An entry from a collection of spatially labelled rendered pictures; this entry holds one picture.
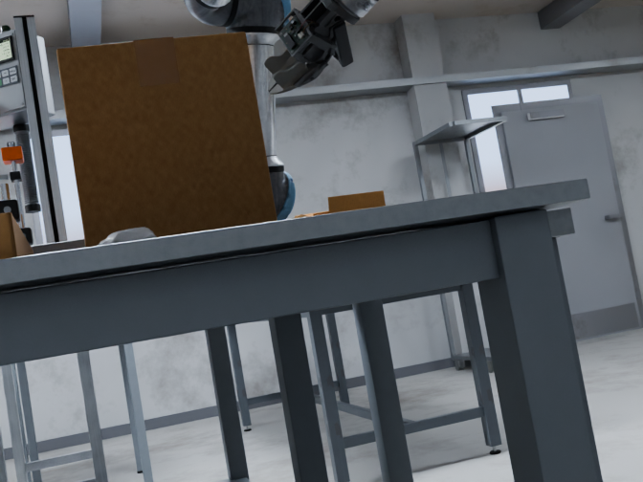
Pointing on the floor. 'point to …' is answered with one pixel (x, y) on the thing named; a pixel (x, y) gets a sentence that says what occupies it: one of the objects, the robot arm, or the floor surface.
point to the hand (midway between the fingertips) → (277, 88)
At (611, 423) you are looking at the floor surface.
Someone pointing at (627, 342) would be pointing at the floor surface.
